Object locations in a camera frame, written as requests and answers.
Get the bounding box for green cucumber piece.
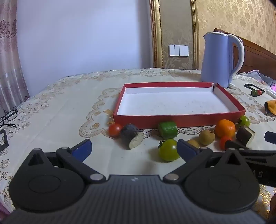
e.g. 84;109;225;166
158;121;178;140

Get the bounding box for black eyeglasses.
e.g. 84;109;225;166
0;109;18;127

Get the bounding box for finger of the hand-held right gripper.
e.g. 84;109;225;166
264;131;276;143
224;140;276;160

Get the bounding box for wooden bed headboard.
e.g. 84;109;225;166
213;28;276;80

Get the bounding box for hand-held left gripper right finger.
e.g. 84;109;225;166
163;139;248;182

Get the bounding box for pink patterned curtain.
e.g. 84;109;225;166
0;0;31;121

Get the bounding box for gold wall moulding frame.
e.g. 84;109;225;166
150;0;200;70

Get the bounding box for pink bedding heap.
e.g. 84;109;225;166
239;70;276;97

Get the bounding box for red shallow cardboard box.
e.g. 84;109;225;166
113;81;246;129

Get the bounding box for white wall light switch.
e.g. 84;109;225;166
169;44;190;57

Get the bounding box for red cherry tomato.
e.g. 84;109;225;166
108;123;123;137
219;135;233;150

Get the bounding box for blue electric kettle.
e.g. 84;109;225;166
200;31;245;88

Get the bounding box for orange cloth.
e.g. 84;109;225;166
264;99;276;117

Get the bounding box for large green tomato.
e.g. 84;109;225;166
158;139;180;162

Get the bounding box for black rectangular frame piece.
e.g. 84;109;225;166
0;129;9;152
244;84;265;95

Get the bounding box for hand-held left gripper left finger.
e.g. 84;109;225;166
26;139;106;181

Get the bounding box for large dark eggplant piece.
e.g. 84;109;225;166
120;123;145;150

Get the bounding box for small brown longan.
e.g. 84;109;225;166
186;139;200;149

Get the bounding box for cream lace tablecloth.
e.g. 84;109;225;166
0;68;276;216

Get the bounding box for small dark eggplant piece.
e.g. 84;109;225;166
236;126;255;144

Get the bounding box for large brown longan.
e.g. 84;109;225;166
198;129;216;146

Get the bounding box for orange mandarin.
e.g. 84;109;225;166
214;119;236;139

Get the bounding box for small green tomato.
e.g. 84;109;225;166
238;115;250;127

